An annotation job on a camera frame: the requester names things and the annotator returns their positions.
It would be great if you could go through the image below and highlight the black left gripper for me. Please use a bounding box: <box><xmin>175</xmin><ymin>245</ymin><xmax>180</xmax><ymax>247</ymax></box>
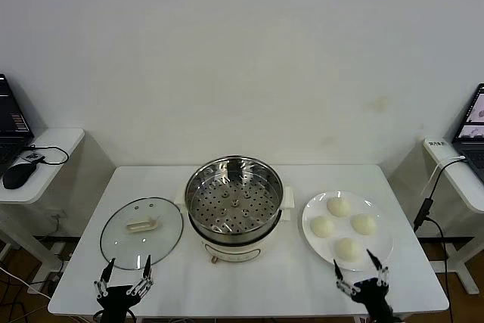
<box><xmin>93</xmin><ymin>254</ymin><xmax>155</xmax><ymax>323</ymax></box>

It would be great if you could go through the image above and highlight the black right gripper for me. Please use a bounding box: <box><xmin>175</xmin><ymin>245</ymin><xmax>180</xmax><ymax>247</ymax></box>
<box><xmin>332</xmin><ymin>248</ymin><xmax>399</xmax><ymax>323</ymax></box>

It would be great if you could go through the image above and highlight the white steamed baozi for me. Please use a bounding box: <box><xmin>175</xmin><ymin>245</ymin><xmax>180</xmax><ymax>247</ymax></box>
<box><xmin>326</xmin><ymin>197</ymin><xmax>352</xmax><ymax>219</ymax></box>
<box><xmin>309</xmin><ymin>216</ymin><xmax>336</xmax><ymax>239</ymax></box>
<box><xmin>350</xmin><ymin>213</ymin><xmax>378</xmax><ymax>236</ymax></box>
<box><xmin>334</xmin><ymin>237</ymin><xmax>362</xmax><ymax>262</ymax></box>

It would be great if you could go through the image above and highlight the round glass pot lid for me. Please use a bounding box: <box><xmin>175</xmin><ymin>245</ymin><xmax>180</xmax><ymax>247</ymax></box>
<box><xmin>99</xmin><ymin>197</ymin><xmax>185</xmax><ymax>271</ymax></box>

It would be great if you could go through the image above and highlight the perforated steel steamer basket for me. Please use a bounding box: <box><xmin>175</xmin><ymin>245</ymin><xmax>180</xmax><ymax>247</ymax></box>
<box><xmin>184</xmin><ymin>154</ymin><xmax>284</xmax><ymax>243</ymax></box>

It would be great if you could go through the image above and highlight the white round plate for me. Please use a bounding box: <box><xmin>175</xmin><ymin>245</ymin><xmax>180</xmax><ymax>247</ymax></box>
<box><xmin>301</xmin><ymin>190</ymin><xmax>395</xmax><ymax>272</ymax></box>

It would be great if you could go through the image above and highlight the cream electric cooking pot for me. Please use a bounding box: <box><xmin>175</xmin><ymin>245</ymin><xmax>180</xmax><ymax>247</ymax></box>
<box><xmin>174</xmin><ymin>185</ymin><xmax>296</xmax><ymax>265</ymax></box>

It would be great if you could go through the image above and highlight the white side table with label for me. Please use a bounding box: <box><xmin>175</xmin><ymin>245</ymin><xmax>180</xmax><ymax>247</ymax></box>
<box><xmin>422</xmin><ymin>137</ymin><xmax>484</xmax><ymax>296</ymax></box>

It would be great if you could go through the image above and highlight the black computer mouse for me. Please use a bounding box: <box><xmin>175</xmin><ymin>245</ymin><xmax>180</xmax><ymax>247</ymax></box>
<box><xmin>2</xmin><ymin>163</ymin><xmax>39</xmax><ymax>190</ymax></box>

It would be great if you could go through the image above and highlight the white side table with mouse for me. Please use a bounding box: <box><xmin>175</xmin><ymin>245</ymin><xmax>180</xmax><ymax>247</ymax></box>
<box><xmin>0</xmin><ymin>127</ymin><xmax>86</xmax><ymax>290</ymax></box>

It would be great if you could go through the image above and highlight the black laptop with dark screen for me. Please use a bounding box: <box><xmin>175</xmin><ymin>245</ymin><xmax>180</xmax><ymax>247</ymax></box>
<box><xmin>0</xmin><ymin>73</ymin><xmax>36</xmax><ymax>176</ymax></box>

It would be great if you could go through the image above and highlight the white cable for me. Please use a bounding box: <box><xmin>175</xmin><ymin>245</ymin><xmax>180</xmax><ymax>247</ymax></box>
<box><xmin>423</xmin><ymin>155</ymin><xmax>467</xmax><ymax>197</ymax></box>

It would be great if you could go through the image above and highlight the black looped hub cable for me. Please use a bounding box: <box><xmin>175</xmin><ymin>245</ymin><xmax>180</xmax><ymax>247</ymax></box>
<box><xmin>24</xmin><ymin>144</ymin><xmax>70</xmax><ymax>167</ymax></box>

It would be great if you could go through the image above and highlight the grey laptop with camera views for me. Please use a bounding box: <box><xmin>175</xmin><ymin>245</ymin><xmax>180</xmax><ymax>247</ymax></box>
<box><xmin>451</xmin><ymin>82</ymin><xmax>484</xmax><ymax>182</ymax></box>

